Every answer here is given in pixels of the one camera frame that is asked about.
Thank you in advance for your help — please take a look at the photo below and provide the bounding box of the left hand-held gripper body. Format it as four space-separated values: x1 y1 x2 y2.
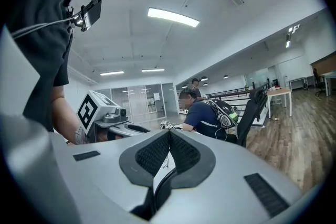
76 90 121 144

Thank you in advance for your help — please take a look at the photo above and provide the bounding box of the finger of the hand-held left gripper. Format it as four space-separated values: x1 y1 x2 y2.
115 121 150 131
108 126 151 140

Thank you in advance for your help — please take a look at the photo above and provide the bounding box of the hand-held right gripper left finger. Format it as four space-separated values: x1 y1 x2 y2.
49 129 171 224

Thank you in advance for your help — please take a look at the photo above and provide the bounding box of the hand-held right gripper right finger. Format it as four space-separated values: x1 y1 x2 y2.
155 129 303 224

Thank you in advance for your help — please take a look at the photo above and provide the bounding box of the person's left forearm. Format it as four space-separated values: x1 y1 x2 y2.
51 85 89 145

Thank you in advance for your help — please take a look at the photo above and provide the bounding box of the black office chair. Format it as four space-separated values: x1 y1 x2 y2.
236 88 269 148
312 67 327 97

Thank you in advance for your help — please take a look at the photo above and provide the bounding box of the person's left hand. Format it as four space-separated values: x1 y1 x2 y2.
97 130 119 143

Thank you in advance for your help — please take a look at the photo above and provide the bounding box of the glass office partition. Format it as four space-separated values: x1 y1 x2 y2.
96 83 180 124

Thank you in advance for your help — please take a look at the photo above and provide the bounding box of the black backpack green trim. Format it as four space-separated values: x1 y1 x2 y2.
203 98 239 130

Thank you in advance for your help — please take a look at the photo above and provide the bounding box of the black chest-mounted phone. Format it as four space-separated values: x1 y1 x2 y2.
83 0 102 31

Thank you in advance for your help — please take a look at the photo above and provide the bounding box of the black metal railing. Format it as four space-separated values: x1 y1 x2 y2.
204 82 271 128

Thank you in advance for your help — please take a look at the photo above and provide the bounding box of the wooden-top white table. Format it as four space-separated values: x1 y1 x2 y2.
266 87 293 118

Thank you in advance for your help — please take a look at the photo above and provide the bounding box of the person's black shirt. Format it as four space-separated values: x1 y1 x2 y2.
4 0 77 132

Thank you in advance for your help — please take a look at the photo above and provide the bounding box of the white desk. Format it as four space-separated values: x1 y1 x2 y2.
320 71 336 97

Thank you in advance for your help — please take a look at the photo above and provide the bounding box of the grey gripper camera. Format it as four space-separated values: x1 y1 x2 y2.
101 107 129 124

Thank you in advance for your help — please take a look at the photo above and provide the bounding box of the black chest clip mount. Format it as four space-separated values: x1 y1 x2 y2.
67 5 89 33

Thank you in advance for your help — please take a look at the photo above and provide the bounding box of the grey cable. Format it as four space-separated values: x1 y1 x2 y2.
10 18 79 40

